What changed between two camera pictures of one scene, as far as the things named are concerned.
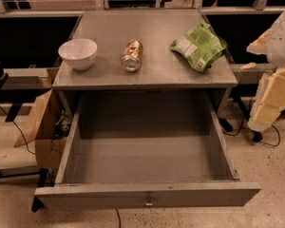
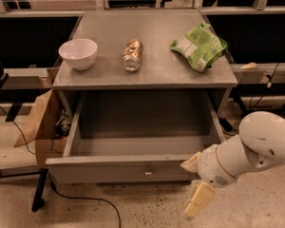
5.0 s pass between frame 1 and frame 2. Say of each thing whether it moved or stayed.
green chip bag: stayed
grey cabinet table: stayed
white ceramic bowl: stayed
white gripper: moved
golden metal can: stayed
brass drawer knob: moved
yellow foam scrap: stayed
